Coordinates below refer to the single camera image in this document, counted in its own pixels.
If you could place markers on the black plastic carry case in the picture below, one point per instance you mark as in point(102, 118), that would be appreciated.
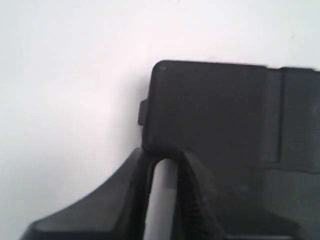
point(257, 129)

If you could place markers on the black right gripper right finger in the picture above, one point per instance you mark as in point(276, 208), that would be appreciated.
point(196, 193)

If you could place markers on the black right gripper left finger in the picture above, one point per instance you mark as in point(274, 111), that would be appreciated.
point(116, 210)

